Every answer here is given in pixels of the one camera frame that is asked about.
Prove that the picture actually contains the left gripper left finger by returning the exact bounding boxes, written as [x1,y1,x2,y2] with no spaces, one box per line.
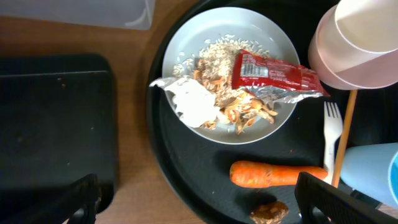
[31,174,101,224]

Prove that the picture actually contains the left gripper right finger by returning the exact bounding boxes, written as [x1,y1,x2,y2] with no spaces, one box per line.
[295,172,397,224]

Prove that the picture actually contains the red snack wrapper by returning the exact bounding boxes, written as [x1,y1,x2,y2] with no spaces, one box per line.
[231,50,329,103]

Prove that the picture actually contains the white napkin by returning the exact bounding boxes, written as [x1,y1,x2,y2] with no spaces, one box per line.
[149,77,220,128]

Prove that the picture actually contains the cream paper cup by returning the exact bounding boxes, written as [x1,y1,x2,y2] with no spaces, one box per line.
[319,0,397,72]

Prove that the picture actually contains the blue cup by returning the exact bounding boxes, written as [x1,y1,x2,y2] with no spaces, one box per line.
[341,142,397,208]

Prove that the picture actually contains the brown food scrap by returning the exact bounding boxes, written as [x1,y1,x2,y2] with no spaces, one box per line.
[250,201,289,224]

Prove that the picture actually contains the wooden chopstick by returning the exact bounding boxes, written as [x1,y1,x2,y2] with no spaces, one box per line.
[331,90,358,188]

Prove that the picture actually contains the white plastic fork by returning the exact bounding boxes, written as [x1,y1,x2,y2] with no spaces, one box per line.
[323,101,343,184]

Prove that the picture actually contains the black rectangular tray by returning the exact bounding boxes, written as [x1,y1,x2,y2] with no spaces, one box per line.
[1,54,118,219]

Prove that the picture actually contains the orange carrot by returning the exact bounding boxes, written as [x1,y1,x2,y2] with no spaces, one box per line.
[229,161,328,189]

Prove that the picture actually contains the rice and peanut shells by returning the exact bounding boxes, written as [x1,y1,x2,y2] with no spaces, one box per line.
[172,34,278,134]

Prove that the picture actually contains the pink bowl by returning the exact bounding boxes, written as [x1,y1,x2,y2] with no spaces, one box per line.
[308,6,397,90]

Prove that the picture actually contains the clear plastic bin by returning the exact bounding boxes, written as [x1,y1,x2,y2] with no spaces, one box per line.
[1,0,155,30]

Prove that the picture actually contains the grey plate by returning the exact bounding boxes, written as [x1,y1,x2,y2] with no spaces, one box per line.
[162,7,300,145]

